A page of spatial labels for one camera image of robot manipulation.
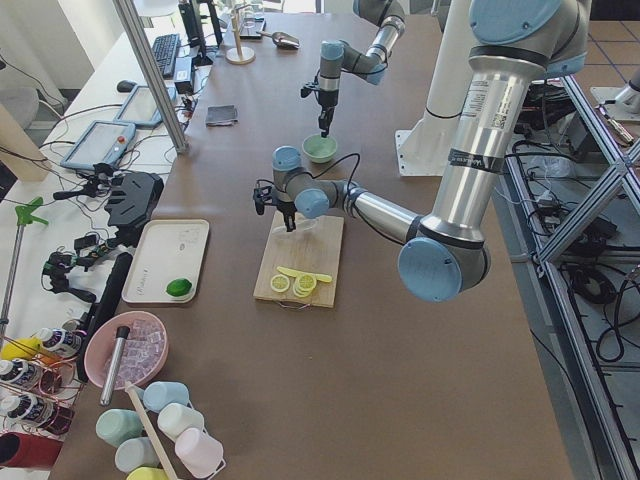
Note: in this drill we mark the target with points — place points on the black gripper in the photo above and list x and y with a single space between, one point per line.
327 100
287 208

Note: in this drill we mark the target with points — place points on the white ceramic spoon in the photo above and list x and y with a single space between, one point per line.
302 225

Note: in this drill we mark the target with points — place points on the light green bowl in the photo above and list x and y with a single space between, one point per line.
319 149

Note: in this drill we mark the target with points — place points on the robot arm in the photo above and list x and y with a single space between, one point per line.
337 57
508 45

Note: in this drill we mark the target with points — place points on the pink ice bowl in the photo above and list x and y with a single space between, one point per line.
145 349

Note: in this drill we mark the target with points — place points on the bamboo cutting board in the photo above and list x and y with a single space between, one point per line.
316 250

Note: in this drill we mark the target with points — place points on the yellow plastic knife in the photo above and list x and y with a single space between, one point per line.
298 273

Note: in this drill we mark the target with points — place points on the single lemon slice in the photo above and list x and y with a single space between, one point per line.
280 283

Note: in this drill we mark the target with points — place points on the metal scoop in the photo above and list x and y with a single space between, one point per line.
282 40

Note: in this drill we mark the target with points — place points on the wooden mug tree stand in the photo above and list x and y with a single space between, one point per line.
239 54

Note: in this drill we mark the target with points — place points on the grey folded cloth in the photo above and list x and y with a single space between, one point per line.
224 115

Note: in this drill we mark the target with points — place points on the cream rabbit tray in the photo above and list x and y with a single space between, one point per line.
168 249

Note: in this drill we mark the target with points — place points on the green lime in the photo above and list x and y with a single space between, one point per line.
179 287

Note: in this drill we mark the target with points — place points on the black keyboard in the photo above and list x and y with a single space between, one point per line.
165 49

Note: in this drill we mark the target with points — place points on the teach pendant far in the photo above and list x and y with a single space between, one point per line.
140 109

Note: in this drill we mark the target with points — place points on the teach pendant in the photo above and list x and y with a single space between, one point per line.
140 109
102 142

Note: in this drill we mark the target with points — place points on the teach pendant near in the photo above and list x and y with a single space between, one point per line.
102 142

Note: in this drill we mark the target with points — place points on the metal muddler tube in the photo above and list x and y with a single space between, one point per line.
121 337

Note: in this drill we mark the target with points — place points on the pastel cup rack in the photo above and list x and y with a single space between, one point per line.
160 432

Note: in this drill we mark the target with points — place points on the green clamp tool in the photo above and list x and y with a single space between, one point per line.
25 212

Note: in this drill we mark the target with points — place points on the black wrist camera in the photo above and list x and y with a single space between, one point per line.
263 196
310 88

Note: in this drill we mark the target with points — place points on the aluminium frame post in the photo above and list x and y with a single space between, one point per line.
135 32

